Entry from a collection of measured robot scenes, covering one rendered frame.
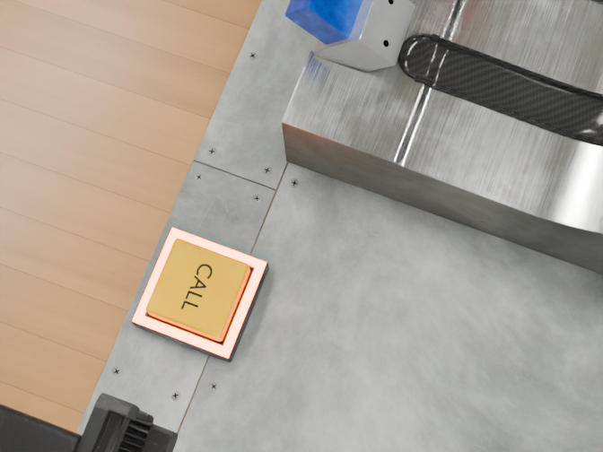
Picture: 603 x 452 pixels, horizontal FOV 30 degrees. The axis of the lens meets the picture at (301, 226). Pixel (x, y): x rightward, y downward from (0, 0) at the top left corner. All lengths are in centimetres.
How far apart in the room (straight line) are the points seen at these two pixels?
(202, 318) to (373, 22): 25
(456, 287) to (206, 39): 29
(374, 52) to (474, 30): 9
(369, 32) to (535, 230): 19
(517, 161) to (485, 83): 6
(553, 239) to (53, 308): 38
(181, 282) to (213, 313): 3
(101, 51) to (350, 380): 34
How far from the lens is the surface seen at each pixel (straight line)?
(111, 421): 44
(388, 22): 80
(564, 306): 88
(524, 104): 84
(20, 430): 43
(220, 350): 84
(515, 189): 81
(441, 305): 87
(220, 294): 83
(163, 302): 84
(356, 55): 81
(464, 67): 84
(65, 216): 91
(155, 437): 47
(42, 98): 95
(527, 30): 85
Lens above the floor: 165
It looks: 75 degrees down
